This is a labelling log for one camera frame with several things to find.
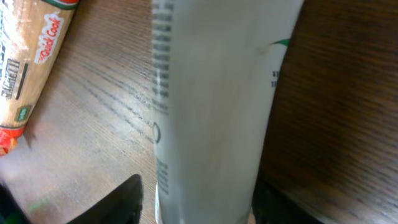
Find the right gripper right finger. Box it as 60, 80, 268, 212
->
252, 178, 323, 224

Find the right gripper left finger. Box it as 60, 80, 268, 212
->
68, 174, 144, 224

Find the white tube gold cap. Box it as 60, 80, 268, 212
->
152, 0, 303, 224

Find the orange spaghetti pack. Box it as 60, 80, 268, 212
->
1, 0, 80, 156

